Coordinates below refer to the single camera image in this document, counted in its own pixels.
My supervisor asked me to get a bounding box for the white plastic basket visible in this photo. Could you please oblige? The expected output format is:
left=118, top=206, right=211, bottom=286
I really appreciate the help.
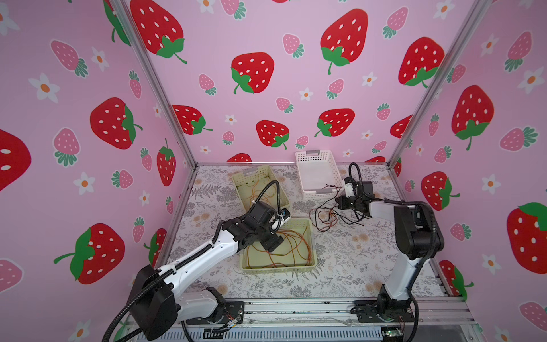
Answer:
left=295, top=150, right=344, bottom=200

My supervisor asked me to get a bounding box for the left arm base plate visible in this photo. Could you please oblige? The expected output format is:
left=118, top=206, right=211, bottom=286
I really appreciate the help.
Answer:
left=186, top=301, right=245, bottom=325

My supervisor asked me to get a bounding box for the large green basket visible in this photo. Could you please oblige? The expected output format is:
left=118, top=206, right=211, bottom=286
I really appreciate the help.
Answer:
left=239, top=218, right=318, bottom=274

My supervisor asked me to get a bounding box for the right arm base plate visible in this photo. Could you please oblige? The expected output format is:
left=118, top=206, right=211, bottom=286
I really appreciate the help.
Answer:
left=350, top=300, right=415, bottom=323

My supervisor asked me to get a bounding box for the red black cable bundle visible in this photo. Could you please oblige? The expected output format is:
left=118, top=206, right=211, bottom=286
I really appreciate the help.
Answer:
left=309, top=183, right=364, bottom=234

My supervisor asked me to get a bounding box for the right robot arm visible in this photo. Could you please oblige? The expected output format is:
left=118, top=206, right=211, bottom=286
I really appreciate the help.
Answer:
left=336, top=162, right=444, bottom=322

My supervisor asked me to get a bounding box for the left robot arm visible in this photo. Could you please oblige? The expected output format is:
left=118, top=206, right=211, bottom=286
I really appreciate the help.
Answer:
left=103, top=198, right=291, bottom=341

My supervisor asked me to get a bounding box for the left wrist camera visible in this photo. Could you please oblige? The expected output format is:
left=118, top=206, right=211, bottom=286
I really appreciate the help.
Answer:
left=276, top=208, right=291, bottom=225

